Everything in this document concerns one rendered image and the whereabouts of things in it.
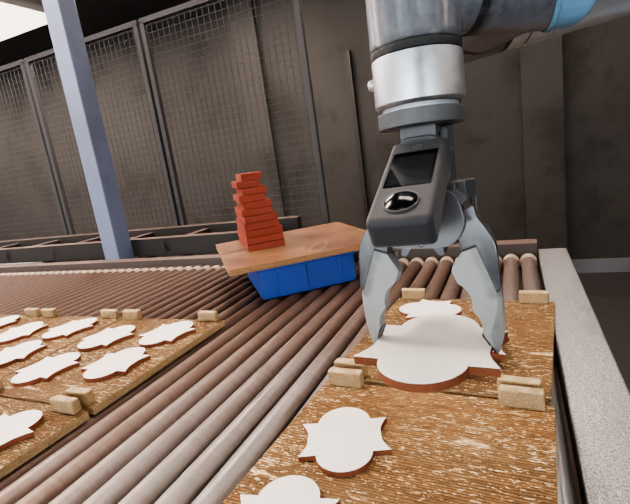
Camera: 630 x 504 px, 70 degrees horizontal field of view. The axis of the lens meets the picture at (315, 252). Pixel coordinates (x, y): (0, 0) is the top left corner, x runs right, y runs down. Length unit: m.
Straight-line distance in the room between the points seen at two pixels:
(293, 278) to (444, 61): 1.03
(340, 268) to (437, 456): 0.85
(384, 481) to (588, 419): 0.31
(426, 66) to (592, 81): 4.03
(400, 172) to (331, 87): 4.30
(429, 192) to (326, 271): 1.06
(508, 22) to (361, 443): 0.50
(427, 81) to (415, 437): 0.45
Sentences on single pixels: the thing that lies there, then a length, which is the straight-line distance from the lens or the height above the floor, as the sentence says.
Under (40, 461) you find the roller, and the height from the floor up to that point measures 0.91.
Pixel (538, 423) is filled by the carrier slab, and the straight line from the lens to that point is 0.69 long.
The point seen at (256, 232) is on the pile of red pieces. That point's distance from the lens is 1.48.
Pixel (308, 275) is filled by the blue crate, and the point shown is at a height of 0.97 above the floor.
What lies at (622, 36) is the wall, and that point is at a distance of 4.46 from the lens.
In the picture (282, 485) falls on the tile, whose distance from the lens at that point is 0.60.
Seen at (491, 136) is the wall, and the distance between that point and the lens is 4.34.
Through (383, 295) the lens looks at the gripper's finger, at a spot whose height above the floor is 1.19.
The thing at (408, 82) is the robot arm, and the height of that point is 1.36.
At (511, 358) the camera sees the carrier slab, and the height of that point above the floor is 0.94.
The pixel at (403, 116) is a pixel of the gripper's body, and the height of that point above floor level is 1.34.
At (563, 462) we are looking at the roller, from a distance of 0.67.
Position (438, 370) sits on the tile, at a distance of 0.37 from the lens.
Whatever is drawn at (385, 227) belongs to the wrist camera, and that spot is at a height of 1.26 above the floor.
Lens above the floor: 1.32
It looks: 12 degrees down
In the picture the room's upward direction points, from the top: 8 degrees counter-clockwise
